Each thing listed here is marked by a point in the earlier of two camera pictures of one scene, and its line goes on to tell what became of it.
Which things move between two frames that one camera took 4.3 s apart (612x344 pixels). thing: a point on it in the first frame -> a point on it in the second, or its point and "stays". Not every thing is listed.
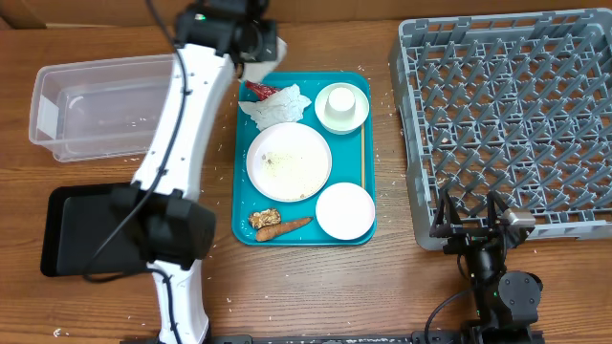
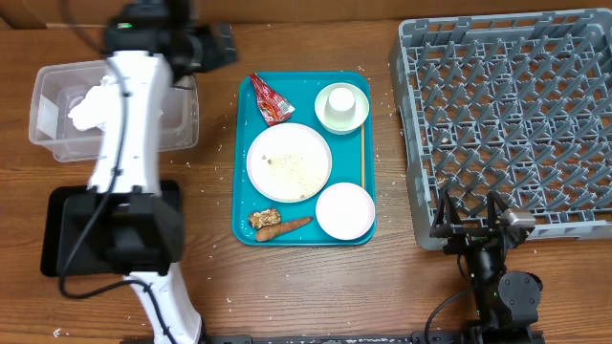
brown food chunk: (266, 218) stays
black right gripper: (465, 236) stays
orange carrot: (272, 232) stays
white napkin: (255, 71) -> (99, 106)
